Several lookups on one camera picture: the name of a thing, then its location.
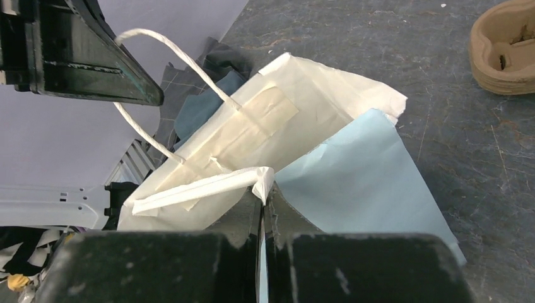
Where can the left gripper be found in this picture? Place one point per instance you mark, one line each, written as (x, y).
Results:
(67, 49)

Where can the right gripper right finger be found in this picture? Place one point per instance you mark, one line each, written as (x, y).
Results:
(305, 264)

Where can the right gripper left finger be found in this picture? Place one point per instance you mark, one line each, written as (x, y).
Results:
(218, 264)

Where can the light blue paper bag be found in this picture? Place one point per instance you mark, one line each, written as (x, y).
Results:
(330, 137)

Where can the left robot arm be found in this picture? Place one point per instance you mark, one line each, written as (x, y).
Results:
(61, 135)

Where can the blue cloth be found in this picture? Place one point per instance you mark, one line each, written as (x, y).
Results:
(197, 109)

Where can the brown cardboard cup carrier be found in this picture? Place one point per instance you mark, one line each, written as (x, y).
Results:
(501, 48)

